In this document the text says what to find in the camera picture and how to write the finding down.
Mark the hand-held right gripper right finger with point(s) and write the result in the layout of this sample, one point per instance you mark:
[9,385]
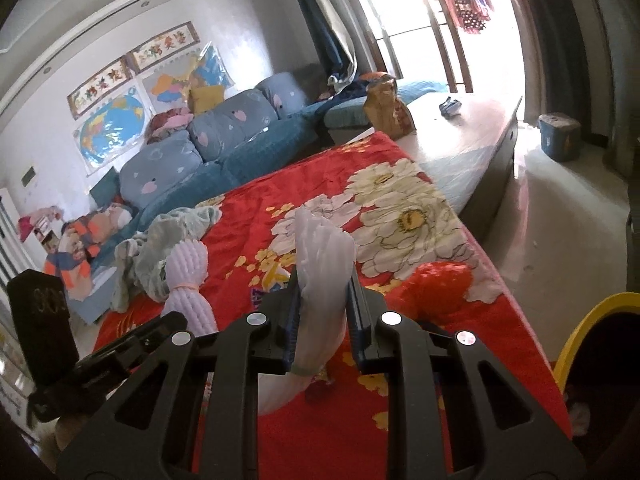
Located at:
[356,320]

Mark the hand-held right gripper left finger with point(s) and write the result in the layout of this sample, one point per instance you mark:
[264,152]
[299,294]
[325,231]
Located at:
[292,312]

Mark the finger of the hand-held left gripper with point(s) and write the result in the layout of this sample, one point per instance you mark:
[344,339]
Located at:
[145,337]

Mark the white ribbed sock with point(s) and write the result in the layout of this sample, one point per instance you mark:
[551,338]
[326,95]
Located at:
[187,270]
[325,270]

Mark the yellow trash bin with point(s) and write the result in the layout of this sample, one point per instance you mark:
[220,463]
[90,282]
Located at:
[585,320]

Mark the white ribbed sock lying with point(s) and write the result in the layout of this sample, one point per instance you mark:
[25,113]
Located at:
[187,270]

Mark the orange and blue plush toy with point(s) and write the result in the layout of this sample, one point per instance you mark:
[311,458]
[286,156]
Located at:
[82,240]

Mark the pale green cloth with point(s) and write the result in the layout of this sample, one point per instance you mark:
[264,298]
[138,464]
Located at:
[165,240]

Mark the red floral blanket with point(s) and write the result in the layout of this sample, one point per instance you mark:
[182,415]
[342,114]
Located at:
[320,195]

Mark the blue sofa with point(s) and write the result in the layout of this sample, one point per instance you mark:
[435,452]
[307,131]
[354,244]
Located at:
[280,145]

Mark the blue cushion with pink hearts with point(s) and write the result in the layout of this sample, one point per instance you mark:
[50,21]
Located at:
[282,92]
[160,170]
[230,125]

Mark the dark low cabinet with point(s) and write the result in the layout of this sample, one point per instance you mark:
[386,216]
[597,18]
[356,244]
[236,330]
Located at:
[465,150]

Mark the world map poster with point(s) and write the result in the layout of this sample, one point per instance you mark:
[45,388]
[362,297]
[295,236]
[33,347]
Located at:
[112,127]

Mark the brown paper bag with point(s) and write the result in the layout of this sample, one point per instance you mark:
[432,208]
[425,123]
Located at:
[387,110]

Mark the pile of pink clothes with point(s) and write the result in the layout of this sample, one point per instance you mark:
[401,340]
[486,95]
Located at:
[167,122]

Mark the yellow pillow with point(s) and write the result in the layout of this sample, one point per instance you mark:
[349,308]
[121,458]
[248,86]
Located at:
[205,100]

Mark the small blue packet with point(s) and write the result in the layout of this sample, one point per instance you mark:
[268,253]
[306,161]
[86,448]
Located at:
[450,106]

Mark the long picture banner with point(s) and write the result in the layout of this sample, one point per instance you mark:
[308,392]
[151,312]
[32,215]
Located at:
[165,45]
[97,87]

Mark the country map poster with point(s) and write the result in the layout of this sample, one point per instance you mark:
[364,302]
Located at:
[185,77]

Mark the blue bucket with lid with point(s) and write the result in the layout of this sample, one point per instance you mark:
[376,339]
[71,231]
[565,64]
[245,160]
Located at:
[559,137]

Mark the blue curtain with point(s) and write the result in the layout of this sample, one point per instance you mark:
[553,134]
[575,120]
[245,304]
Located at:
[320,15]

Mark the sliding glass door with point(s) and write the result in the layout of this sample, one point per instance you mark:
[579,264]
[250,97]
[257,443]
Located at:
[400,10]

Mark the dark curtain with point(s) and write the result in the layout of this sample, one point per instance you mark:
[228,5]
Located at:
[575,35]

